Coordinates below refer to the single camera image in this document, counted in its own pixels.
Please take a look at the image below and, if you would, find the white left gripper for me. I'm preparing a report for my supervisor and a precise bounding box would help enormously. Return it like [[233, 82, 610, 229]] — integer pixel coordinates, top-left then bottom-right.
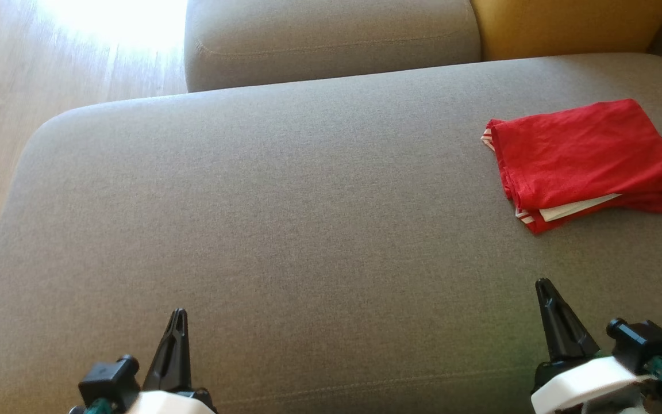
[[124, 308, 218, 414]]

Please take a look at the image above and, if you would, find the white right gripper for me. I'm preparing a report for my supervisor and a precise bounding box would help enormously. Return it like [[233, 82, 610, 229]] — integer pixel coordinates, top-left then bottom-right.
[[531, 278, 653, 414]]

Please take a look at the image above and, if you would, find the red shorts white side panel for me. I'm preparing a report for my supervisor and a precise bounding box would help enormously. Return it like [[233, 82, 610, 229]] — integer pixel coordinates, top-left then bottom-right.
[[480, 98, 662, 235]]

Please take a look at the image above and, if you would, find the grey sofa seat cushion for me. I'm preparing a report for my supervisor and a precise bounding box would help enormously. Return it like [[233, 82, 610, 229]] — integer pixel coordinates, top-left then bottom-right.
[[0, 53, 662, 414]]

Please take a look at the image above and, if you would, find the yellow sofa cushion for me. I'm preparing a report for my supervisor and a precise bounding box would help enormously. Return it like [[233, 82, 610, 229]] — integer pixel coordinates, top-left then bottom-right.
[[469, 0, 662, 62]]

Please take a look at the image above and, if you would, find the grey sofa back cushion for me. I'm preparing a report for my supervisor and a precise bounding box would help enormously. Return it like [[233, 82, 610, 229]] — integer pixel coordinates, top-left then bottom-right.
[[184, 0, 483, 93]]

